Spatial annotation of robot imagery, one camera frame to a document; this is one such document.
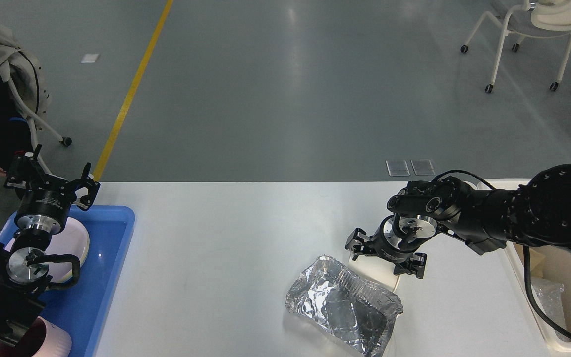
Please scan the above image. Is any blue plastic tray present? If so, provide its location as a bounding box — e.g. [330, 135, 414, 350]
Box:
[0, 205, 135, 357]

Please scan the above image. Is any white chair on casters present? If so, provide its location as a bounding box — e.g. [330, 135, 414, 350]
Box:
[460, 0, 571, 93]

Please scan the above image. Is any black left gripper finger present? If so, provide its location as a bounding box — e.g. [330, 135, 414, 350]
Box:
[65, 162, 101, 212]
[3, 144, 51, 191]

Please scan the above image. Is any pink plate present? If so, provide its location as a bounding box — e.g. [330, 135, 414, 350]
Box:
[5, 217, 89, 284]

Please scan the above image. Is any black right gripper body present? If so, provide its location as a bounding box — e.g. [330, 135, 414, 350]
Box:
[372, 216, 422, 263]

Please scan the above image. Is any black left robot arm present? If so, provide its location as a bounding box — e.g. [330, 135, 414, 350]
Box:
[0, 145, 100, 347]

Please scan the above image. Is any white plastic bin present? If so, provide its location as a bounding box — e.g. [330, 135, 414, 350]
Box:
[477, 178, 571, 354]

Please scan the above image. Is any white chair with jacket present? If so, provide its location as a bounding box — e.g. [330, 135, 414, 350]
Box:
[8, 74, 72, 174]

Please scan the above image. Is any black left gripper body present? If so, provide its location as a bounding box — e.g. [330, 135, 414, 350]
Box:
[14, 189, 77, 235]

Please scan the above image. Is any white paper cup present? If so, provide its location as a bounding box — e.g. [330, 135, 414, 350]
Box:
[347, 253, 400, 293]

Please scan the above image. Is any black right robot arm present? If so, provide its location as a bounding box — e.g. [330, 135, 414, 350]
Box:
[345, 164, 571, 339]

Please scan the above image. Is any beige jacket on chair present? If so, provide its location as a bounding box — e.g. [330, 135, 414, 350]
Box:
[0, 24, 51, 120]

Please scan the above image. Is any foil tray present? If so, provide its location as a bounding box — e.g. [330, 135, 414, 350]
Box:
[285, 255, 404, 357]
[531, 277, 566, 328]

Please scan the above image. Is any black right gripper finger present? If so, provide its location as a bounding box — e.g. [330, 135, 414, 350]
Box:
[394, 252, 428, 279]
[345, 228, 379, 261]

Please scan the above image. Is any pink ribbed mug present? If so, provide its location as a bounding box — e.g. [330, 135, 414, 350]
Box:
[0, 316, 72, 357]

